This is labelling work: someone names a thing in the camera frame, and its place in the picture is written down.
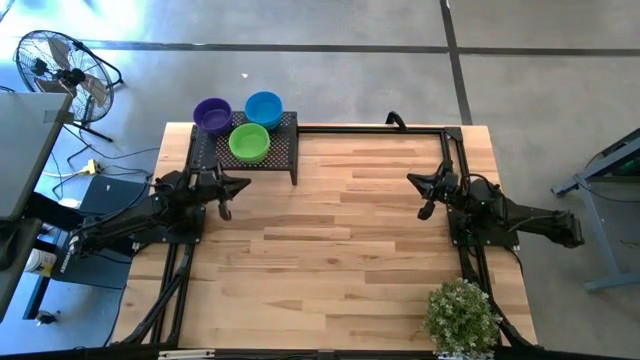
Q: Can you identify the black floor fan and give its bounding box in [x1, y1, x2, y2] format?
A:
[13, 28, 125, 144]

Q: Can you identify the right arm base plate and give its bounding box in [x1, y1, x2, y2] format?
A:
[447, 207, 521, 249]

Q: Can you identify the black clamp handle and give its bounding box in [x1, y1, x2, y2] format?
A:
[384, 110, 409, 132]

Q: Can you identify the grey desk top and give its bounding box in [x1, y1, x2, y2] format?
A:
[0, 91, 74, 221]

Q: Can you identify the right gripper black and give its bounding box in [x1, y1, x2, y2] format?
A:
[406, 166, 472, 222]

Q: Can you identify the black floor cable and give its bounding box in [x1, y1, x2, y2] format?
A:
[64, 143, 162, 175]

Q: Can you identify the blue-grey metal table frame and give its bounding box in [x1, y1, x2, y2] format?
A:
[551, 127, 640, 294]

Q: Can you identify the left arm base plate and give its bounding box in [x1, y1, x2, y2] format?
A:
[132, 199, 206, 246]

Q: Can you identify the black cabinet with label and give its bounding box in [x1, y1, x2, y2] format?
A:
[49, 174, 151, 291]

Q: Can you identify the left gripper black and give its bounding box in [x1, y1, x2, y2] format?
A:
[167, 168, 253, 222]

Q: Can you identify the white bottle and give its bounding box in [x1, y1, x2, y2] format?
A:
[23, 248, 58, 276]

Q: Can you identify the white bracket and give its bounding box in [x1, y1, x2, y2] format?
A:
[158, 348, 216, 360]

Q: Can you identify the black perforated metal rack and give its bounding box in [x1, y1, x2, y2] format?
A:
[189, 110, 300, 186]

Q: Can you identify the small artificial flowering plant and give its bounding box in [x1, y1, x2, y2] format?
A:
[424, 277, 503, 359]

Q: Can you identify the black desk support beam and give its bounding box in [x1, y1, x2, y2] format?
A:
[22, 192, 136, 256]

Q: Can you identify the white floor cable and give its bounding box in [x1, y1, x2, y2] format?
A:
[42, 168, 87, 180]

